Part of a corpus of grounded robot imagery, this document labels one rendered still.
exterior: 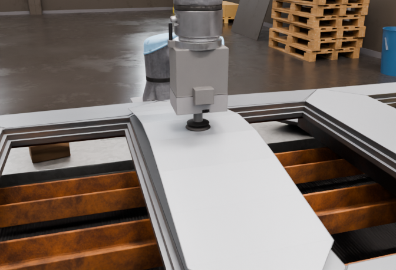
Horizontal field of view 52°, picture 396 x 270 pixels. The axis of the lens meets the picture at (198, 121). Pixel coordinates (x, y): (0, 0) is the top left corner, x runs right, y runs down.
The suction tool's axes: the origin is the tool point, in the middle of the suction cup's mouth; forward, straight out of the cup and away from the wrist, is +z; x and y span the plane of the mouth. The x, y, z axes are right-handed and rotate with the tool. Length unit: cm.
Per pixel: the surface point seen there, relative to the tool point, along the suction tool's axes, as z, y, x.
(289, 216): 2.6, 6.6, -23.0
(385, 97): 6, 58, 28
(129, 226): 18.4, -12.5, 2.2
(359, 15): 34, 317, 430
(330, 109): 5.2, 37.0, 19.9
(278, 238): 3.2, 3.8, -26.1
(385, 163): 7.6, 34.8, -4.2
